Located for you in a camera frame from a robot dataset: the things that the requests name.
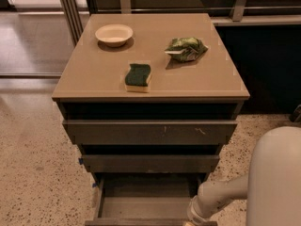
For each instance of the beige paper bowl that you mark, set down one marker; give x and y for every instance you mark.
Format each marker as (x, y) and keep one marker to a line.
(114, 35)

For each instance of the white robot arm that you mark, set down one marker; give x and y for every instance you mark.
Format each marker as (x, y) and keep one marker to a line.
(271, 189)

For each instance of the green chip bag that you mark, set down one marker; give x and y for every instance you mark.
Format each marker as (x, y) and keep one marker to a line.
(186, 49)

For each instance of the green yellow sponge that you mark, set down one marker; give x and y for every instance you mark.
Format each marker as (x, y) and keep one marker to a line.
(138, 78)

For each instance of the brown drawer cabinet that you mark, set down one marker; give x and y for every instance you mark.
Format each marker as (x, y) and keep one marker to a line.
(92, 85)

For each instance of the dark object on floor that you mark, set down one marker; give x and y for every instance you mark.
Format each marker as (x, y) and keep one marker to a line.
(296, 115)

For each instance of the grey drawer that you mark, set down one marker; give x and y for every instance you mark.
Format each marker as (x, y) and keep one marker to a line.
(136, 199)
(133, 132)
(150, 163)

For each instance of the metal door frame post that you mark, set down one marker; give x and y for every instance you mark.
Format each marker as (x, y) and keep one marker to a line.
(73, 19)

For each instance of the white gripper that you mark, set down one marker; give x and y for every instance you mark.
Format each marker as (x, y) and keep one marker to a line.
(195, 214)

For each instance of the wooden counter with metal brackets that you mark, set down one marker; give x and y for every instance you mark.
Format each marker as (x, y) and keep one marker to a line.
(223, 12)

